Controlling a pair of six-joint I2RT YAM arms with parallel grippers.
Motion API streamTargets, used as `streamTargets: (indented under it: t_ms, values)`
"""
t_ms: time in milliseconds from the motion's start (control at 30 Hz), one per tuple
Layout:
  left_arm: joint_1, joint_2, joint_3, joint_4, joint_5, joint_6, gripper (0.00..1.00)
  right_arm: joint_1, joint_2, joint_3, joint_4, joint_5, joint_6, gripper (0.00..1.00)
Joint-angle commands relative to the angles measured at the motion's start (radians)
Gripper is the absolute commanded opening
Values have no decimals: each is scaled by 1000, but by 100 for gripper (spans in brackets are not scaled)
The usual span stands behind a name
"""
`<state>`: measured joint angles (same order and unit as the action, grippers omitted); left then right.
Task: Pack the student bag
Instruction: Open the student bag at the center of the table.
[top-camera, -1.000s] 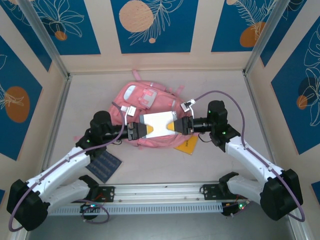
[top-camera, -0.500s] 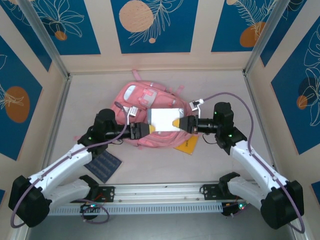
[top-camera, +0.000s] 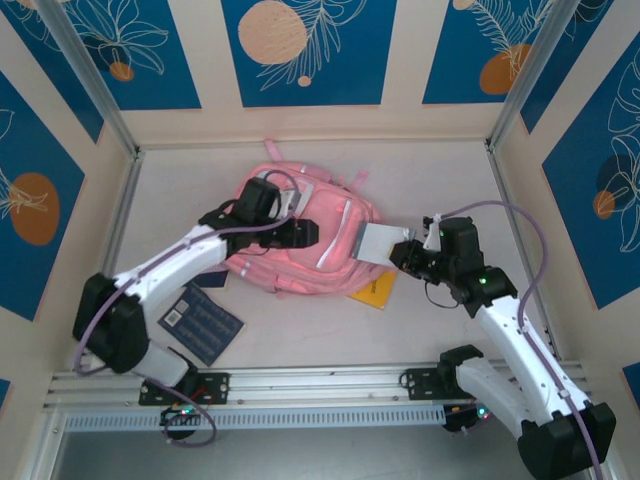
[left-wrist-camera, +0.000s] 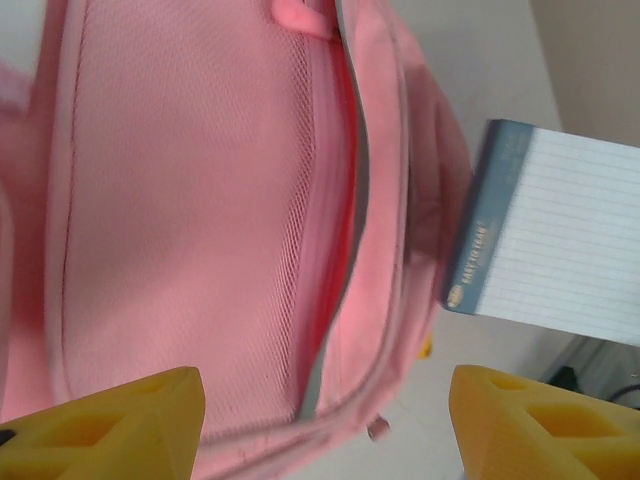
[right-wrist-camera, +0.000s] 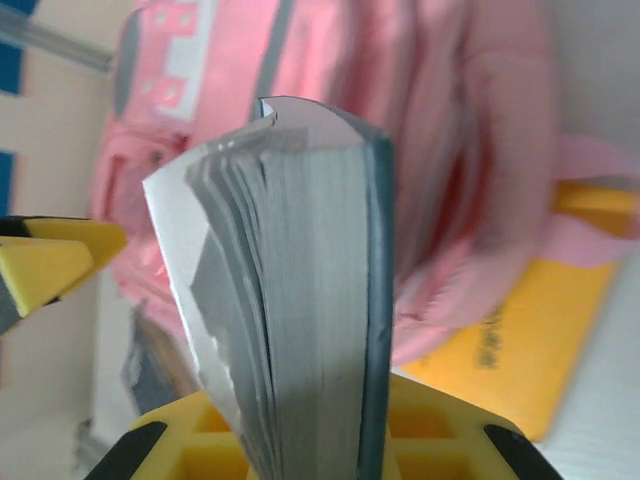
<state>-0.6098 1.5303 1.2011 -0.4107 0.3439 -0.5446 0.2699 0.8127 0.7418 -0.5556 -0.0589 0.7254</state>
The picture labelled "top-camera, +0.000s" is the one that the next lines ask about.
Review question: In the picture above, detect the white notebook with blue spine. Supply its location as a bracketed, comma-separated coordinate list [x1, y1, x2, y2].
[352, 223, 419, 264]

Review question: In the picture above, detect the yellow book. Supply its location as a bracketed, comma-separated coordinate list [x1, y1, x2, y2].
[348, 269, 397, 311]

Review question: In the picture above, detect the pink backpack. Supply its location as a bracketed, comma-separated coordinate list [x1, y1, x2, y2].
[222, 139, 396, 300]

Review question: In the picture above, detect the plain dark navy booklet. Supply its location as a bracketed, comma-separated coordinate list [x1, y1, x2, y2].
[197, 269, 229, 291]

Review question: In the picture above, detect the navy blue printed book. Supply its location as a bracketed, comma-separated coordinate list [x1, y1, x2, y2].
[157, 282, 246, 367]

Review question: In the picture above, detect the black controller board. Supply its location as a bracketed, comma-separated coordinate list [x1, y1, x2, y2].
[159, 405, 201, 427]
[443, 402, 499, 435]

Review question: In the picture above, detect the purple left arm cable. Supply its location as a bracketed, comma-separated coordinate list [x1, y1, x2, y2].
[73, 170, 301, 447]

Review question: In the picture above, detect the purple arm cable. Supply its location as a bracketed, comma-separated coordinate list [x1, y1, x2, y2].
[73, 170, 301, 447]
[432, 200, 604, 480]

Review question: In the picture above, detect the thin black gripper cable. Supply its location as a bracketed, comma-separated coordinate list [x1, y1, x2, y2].
[423, 279, 465, 309]

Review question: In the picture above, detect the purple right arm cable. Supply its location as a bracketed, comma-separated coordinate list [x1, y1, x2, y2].
[432, 200, 604, 480]

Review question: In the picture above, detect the aluminium side rail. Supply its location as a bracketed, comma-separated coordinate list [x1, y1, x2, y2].
[487, 142, 561, 359]
[74, 147, 146, 374]

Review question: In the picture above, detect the blue floral wall panel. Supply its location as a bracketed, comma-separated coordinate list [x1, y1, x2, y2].
[0, 0, 105, 145]
[422, 0, 557, 106]
[542, 44, 640, 311]
[519, 0, 616, 135]
[59, 0, 203, 112]
[221, 0, 399, 108]
[0, 69, 87, 322]

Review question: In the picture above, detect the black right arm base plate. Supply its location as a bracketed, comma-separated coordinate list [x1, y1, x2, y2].
[403, 367, 469, 402]

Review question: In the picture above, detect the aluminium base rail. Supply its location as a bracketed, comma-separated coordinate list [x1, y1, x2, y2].
[42, 360, 594, 414]

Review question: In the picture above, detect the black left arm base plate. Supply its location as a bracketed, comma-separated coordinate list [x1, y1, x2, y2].
[138, 372, 231, 407]

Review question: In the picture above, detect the grey slotted cable duct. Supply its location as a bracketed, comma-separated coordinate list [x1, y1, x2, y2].
[64, 405, 446, 432]

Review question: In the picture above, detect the aluminium frame post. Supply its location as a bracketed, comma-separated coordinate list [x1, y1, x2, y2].
[487, 0, 584, 151]
[37, 0, 144, 156]

